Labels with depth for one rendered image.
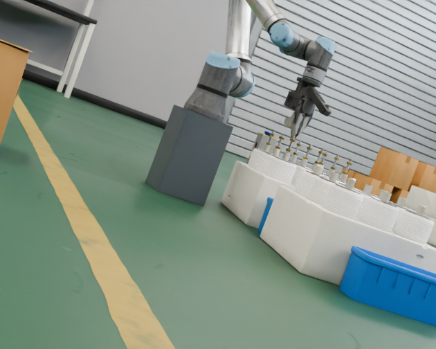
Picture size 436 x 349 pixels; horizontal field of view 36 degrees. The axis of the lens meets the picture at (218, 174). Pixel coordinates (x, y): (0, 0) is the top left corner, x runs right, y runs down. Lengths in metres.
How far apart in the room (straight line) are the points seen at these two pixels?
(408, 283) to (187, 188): 0.89
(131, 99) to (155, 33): 0.74
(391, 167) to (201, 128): 4.09
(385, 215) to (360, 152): 6.45
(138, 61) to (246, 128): 1.41
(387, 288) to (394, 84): 6.77
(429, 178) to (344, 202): 4.69
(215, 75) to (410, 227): 0.86
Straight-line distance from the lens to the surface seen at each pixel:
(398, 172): 6.30
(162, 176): 2.33
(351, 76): 8.16
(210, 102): 2.37
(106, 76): 7.27
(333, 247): 1.85
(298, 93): 2.44
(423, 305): 1.87
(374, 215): 1.92
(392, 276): 1.80
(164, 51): 7.39
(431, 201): 5.40
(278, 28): 2.33
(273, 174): 2.38
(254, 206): 2.34
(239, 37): 2.55
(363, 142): 8.36
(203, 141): 2.35
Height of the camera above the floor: 0.31
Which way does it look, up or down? 4 degrees down
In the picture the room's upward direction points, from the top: 21 degrees clockwise
